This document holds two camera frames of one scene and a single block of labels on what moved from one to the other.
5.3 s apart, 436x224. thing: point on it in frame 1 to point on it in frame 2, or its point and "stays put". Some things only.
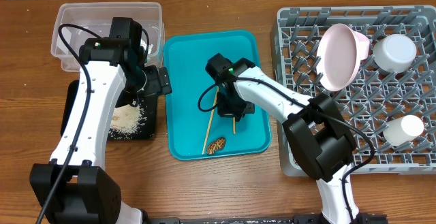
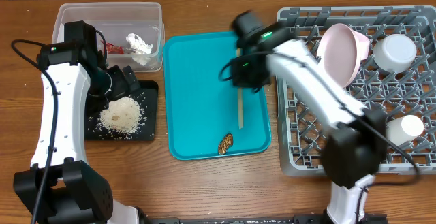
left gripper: [158, 83] to [122, 86]
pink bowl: [340, 50] stays put
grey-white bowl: [394, 53] stays put
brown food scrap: [214, 146] to [225, 143]
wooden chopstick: [210, 122] to [239, 54]
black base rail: [365, 218] stays put
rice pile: [127, 120] stays put
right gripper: [223, 112] to [238, 82]
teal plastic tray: [194, 134] stays put
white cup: [403, 129] stays put
